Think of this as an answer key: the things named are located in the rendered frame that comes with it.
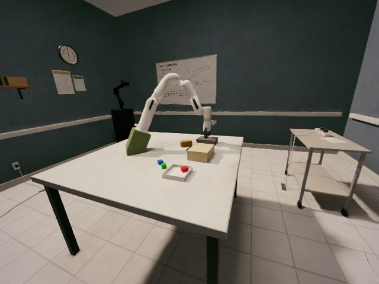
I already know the light wooden cabinet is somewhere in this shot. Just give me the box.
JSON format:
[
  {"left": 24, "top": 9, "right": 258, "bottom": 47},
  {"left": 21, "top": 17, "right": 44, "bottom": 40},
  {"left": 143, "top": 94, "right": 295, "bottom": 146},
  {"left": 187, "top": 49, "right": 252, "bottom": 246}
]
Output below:
[{"left": 186, "top": 143, "right": 214, "bottom": 163}]

